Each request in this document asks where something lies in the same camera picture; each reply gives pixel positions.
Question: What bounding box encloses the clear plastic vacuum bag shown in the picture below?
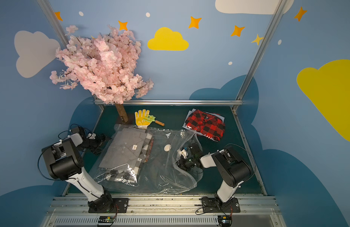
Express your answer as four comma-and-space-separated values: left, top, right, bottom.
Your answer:
90, 124, 203, 194

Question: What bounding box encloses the yellow hand-shaped clapper toy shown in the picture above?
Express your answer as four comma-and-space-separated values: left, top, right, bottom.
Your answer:
134, 109, 165, 129

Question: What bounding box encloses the right green circuit board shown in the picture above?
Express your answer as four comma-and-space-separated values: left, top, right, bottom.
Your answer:
218, 216, 232, 227

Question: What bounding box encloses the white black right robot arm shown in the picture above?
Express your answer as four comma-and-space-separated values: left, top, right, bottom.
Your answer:
176, 143, 254, 208

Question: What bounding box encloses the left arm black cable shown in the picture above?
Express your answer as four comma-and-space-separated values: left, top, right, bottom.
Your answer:
37, 147, 61, 181

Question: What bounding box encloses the aluminium table frame rail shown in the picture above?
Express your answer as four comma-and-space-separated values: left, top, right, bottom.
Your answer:
94, 99, 244, 107

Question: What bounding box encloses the left green circuit board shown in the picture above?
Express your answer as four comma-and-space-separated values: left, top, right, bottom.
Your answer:
97, 216, 117, 227

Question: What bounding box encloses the green circuit board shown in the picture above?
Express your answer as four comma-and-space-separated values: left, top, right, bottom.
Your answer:
97, 216, 117, 227
218, 216, 232, 227

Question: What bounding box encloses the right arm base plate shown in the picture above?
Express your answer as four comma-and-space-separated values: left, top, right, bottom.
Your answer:
201, 197, 241, 213

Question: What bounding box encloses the grey white plaid shirt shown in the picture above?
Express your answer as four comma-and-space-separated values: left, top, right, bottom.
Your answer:
104, 133, 154, 184

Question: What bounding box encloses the pink blossom artificial tree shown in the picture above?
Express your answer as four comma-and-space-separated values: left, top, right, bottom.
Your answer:
49, 25, 154, 123

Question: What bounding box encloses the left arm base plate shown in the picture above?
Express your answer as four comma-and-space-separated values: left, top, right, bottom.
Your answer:
88, 198, 129, 213

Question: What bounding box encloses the light blue shirt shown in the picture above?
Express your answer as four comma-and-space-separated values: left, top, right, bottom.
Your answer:
182, 108, 225, 141

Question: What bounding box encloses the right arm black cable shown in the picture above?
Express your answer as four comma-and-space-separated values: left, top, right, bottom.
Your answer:
224, 143, 256, 182

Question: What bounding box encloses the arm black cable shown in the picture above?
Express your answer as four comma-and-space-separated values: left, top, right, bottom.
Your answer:
37, 147, 61, 181
224, 143, 256, 182

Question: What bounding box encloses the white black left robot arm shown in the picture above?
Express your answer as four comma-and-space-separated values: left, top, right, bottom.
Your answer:
39, 132, 115, 213

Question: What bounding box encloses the white vacuum bag valve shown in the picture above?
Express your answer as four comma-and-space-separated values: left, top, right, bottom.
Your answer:
164, 144, 171, 152

